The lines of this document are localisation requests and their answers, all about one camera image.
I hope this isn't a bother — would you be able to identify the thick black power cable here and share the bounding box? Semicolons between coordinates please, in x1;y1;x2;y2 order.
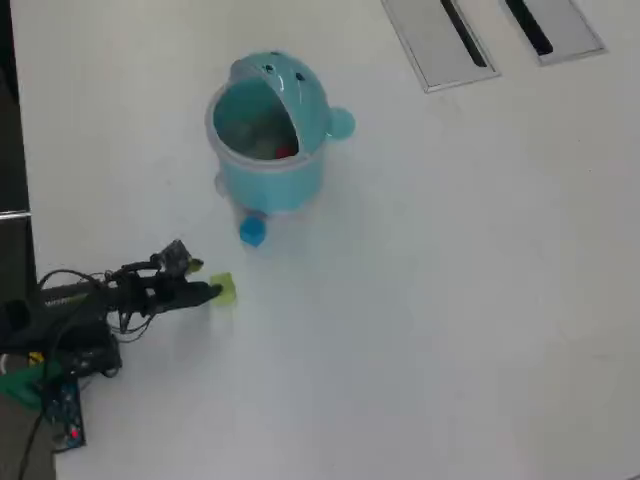
19;414;47;480

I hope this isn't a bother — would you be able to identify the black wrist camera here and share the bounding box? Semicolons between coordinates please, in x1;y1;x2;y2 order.
158;238;194;274

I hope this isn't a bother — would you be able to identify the blue lego block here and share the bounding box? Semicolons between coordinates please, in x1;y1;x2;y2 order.
238;215;267;249

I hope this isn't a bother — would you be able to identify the dark side cabinet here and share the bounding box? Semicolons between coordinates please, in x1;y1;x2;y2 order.
0;0;37;301

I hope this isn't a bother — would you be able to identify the silver table cable cover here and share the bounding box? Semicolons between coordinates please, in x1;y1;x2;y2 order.
380;0;502;94
502;0;609;68

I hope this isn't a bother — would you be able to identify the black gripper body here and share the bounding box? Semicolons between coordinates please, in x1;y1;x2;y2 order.
112;259;170;317

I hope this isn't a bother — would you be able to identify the green table clamp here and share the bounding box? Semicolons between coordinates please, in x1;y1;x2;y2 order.
0;367;61;414

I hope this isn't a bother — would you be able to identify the blue controller circuit board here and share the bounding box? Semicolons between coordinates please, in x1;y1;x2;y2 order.
42;382;87;451

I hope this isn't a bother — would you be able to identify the teal whale-shaped bin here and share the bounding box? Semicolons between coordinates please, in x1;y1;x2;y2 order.
203;49;357;217

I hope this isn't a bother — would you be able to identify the green lego block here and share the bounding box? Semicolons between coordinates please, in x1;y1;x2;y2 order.
209;272;238;307

